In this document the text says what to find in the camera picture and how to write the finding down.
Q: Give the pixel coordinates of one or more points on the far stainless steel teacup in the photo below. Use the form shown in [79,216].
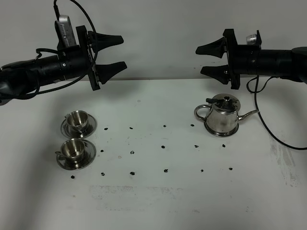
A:
[77,120]

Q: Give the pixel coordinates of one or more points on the steel teapot saucer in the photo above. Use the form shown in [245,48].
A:
[221,134]

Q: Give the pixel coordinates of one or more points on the stainless steel teacup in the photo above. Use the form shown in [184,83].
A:
[72,150]
[77,120]

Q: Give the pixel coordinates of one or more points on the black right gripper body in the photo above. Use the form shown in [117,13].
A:
[241,58]

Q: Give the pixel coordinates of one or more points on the near stainless steel saucer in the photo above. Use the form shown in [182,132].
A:
[90,153]

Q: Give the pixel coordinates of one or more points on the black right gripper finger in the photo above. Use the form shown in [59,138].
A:
[216,48]
[219,73]

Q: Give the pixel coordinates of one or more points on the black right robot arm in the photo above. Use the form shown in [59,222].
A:
[285,64]

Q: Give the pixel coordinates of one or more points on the stainless steel teapot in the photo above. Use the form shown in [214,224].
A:
[221,112]

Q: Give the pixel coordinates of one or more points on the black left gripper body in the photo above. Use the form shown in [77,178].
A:
[76,60]

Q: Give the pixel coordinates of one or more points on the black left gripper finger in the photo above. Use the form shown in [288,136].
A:
[106,72]
[103,41]

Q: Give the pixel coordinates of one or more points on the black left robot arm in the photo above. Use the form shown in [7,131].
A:
[22,80]

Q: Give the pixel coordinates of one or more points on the far stainless steel saucer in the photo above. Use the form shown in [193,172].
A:
[69,132]

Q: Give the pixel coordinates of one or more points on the near stainless steel teacup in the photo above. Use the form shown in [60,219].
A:
[72,150]

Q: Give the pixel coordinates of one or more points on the stainless steel saucer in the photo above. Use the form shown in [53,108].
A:
[90,153]
[69,132]

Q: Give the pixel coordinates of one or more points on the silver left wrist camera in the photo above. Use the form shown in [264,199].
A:
[65,32]

